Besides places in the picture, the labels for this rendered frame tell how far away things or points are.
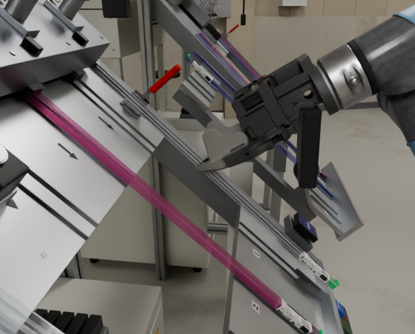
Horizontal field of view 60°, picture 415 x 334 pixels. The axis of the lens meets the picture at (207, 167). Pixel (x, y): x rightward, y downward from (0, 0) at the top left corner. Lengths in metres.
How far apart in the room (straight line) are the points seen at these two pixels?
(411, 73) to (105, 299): 0.67
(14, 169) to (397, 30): 0.42
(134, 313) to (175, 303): 0.91
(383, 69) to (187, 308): 1.36
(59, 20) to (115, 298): 0.54
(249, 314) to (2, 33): 0.41
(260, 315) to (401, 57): 0.35
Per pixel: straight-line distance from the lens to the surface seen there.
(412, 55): 0.49
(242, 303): 0.47
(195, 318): 1.62
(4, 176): 0.30
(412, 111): 0.52
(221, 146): 0.51
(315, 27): 4.58
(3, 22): 0.45
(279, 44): 4.41
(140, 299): 0.80
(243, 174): 0.92
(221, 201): 0.66
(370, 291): 1.88
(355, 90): 0.49
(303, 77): 0.49
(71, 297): 0.84
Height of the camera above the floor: 1.17
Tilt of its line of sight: 23 degrees down
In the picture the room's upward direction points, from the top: straight up
